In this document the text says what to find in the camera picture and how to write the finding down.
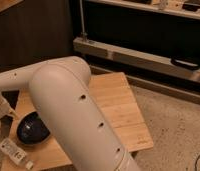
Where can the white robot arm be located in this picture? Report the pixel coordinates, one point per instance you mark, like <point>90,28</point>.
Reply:
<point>58,89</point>

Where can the black ceramic bowl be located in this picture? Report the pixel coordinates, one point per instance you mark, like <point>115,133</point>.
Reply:
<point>31,129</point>

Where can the wooden table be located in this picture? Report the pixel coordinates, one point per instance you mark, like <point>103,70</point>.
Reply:
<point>115,98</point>

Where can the metal pole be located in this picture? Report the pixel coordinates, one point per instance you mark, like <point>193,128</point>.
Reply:
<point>83,30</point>

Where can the wooden shelf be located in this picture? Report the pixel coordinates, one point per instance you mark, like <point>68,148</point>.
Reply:
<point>169,7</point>

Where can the grey metal rail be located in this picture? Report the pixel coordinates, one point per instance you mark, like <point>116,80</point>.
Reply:
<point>134,58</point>

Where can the black handle object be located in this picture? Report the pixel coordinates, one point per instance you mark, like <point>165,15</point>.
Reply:
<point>185,65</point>

